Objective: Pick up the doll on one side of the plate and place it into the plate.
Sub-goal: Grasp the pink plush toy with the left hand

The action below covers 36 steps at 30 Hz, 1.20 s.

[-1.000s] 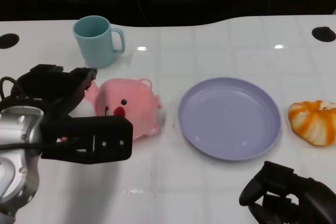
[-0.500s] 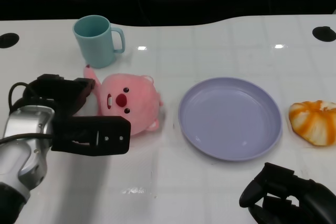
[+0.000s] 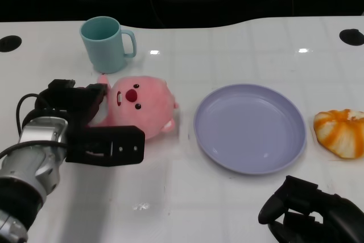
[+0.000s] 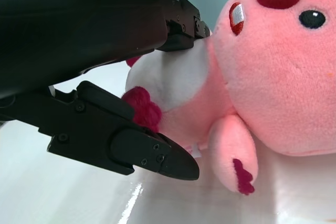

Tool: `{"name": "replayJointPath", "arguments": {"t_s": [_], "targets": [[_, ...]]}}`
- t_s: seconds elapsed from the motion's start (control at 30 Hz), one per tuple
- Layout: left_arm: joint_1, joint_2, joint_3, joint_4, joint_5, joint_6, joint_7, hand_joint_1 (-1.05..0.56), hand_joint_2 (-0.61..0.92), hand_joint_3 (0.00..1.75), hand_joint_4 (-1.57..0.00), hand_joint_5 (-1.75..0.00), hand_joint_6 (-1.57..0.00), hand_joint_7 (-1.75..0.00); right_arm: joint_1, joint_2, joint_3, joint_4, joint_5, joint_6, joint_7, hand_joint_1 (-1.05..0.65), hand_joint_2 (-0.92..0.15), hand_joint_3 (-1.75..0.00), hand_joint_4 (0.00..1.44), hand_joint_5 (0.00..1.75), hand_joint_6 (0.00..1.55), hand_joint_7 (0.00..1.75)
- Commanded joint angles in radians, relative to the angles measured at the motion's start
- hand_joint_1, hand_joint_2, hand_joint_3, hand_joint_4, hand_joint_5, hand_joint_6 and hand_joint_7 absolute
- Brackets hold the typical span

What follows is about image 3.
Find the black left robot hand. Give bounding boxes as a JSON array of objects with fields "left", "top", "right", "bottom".
[{"left": 36, "top": 79, "right": 146, "bottom": 167}]

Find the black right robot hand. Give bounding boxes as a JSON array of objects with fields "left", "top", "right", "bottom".
[{"left": 258, "top": 175, "right": 364, "bottom": 243}]

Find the pink plush doll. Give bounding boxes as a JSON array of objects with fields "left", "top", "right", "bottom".
[{"left": 97, "top": 74, "right": 180, "bottom": 141}]

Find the lavender plastic plate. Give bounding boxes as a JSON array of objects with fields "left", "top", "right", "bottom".
[{"left": 193, "top": 83, "right": 307, "bottom": 175}]

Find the orange and white peeled orange toy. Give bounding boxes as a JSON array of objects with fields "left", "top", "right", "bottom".
[{"left": 313, "top": 108, "right": 364, "bottom": 159}]

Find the light blue plastic cup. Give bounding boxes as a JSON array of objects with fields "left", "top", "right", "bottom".
[{"left": 79, "top": 16, "right": 137, "bottom": 75}]

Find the black round table grommet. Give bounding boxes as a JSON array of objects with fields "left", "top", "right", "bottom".
[
  {"left": 0, "top": 35, "right": 22, "bottom": 53},
  {"left": 338, "top": 28, "right": 364, "bottom": 46}
]

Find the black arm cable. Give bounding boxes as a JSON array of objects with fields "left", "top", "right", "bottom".
[{"left": 0, "top": 92, "right": 69, "bottom": 160}]

